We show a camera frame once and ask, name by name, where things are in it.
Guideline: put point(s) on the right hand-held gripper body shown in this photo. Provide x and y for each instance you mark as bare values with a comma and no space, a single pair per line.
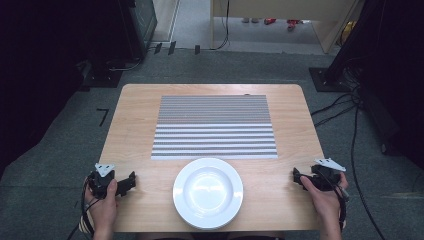
325,178

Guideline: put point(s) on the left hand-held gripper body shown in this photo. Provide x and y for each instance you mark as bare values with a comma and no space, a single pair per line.
100,183

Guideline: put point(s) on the person's right hand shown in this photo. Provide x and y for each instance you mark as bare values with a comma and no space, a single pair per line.
326,203

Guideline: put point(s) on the person's left hand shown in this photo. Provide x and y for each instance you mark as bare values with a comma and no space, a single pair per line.
103,210

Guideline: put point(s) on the white plate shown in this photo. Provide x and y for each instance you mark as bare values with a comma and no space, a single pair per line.
208,193

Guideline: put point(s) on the grey striped placemat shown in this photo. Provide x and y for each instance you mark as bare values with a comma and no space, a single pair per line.
214,133

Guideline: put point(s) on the black stand base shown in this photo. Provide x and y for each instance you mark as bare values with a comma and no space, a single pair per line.
325,80
100,77

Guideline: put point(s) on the yellow object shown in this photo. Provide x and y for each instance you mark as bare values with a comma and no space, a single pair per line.
347,31

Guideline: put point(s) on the red tool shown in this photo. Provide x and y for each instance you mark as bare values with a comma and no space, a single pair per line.
293,23
269,21

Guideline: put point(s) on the dark glass cabinet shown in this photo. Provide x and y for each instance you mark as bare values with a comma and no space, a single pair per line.
141,26

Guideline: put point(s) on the white shoes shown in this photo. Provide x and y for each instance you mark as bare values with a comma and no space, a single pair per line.
250,20

